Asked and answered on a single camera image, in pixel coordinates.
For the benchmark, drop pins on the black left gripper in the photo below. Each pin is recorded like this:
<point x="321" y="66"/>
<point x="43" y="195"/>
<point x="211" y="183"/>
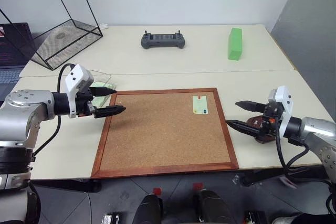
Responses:
<point x="83" y="103"/>

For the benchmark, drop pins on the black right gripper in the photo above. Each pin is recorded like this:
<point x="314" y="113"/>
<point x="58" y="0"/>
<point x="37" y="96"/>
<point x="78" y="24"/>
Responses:
<point x="269" y="127"/>

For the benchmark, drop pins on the pale green paper note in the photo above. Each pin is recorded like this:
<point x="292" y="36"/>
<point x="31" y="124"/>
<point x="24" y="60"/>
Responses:
<point x="199" y="106"/>

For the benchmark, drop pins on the white push pin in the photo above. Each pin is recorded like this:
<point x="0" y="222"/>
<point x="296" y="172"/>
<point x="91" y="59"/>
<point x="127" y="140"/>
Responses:
<point x="254" y="122"/>

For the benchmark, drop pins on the wood framed cork board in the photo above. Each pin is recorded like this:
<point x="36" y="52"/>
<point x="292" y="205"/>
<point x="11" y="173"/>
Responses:
<point x="162" y="134"/>

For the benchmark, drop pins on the small brown bowl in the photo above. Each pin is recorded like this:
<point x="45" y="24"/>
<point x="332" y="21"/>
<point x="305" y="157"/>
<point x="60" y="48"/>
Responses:
<point x="260" y="119"/>

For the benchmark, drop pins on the clear glass dish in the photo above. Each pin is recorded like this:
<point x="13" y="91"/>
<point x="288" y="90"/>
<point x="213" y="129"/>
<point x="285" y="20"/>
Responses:
<point x="105" y="75"/>

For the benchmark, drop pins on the green rectangular block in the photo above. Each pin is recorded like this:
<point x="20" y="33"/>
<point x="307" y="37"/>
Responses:
<point x="235" y="45"/>

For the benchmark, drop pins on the grey handheld controller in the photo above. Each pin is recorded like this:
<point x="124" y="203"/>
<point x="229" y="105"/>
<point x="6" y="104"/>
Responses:
<point x="162" y="41"/>

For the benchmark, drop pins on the dark rounded shape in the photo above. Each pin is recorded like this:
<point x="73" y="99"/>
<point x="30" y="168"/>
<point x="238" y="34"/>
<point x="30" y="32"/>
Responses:
<point x="148" y="208"/>
<point x="210" y="205"/>

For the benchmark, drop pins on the grey laptop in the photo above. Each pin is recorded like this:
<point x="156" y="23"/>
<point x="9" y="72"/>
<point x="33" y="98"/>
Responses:
<point x="13" y="48"/>

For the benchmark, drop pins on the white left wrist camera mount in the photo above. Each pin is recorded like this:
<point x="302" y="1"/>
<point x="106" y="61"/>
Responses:
<point x="76" y="77"/>

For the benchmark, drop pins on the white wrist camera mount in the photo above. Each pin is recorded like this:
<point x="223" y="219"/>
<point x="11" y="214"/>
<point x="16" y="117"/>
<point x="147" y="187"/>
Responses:
<point x="76" y="77"/>
<point x="284" y="103"/>

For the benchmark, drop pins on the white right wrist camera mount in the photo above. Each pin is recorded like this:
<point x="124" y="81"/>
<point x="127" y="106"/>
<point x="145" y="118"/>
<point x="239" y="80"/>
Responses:
<point x="284" y="103"/>

